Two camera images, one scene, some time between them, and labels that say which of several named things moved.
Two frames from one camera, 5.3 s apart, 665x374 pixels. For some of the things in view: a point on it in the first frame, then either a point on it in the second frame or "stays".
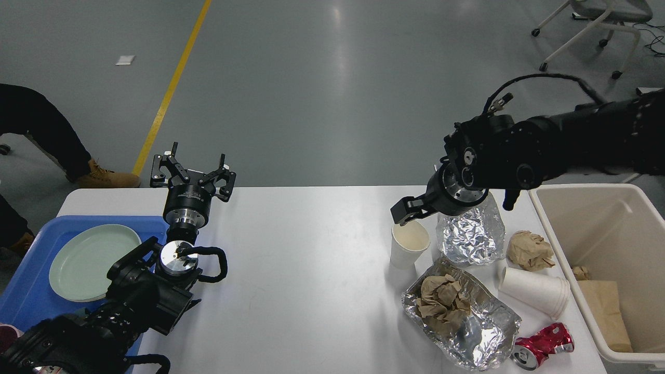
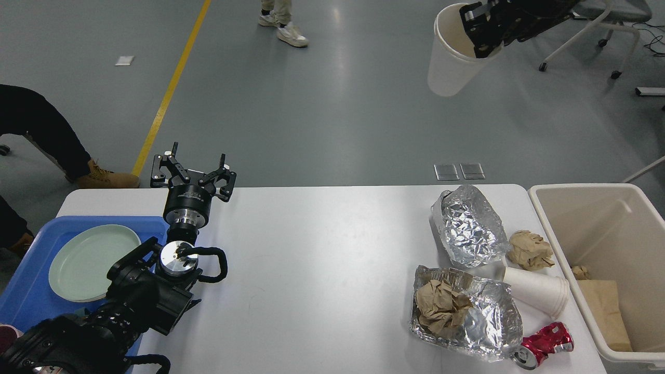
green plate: (80, 263) stays
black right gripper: (447, 194) to (513, 21)
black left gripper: (187, 205) stays
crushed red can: (528, 352) stays
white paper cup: (408, 242) to (453, 64)
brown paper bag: (602, 297) stays
